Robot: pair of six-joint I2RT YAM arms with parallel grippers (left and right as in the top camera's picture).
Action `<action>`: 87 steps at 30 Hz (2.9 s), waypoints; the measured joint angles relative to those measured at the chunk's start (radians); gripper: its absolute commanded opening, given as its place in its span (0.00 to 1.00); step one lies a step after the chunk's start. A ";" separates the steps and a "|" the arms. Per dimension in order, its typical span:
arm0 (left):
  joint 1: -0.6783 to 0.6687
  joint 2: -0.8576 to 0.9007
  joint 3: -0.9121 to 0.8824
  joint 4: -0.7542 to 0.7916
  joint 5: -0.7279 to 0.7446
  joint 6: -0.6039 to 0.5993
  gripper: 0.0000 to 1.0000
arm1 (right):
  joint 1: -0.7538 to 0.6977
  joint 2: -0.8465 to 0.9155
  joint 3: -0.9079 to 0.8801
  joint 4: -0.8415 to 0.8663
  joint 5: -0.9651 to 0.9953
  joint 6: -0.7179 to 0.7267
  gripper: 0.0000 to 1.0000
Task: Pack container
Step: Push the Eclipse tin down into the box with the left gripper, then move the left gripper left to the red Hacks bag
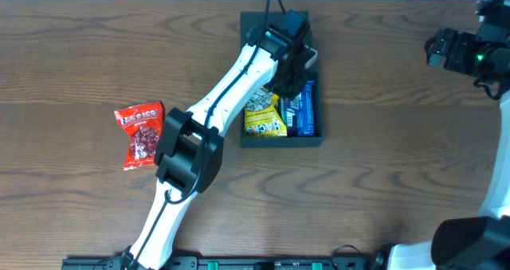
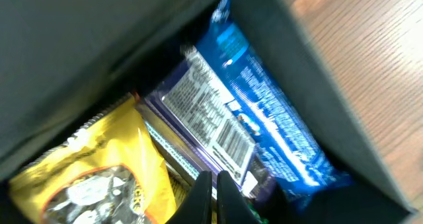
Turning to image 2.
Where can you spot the dark green box with lid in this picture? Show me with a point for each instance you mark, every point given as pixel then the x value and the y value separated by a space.
pixel 62 59

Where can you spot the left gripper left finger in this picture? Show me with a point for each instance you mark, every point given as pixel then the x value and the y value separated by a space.
pixel 197 206

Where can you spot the blue Oreo cookie pack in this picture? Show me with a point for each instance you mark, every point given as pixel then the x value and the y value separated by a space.
pixel 286 146

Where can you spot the dark blue snack bar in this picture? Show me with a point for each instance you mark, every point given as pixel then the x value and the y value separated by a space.
pixel 193 103

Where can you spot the yellow snack bag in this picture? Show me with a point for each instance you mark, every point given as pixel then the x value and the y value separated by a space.
pixel 108 171

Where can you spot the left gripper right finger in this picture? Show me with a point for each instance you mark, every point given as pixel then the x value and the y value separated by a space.
pixel 231 207

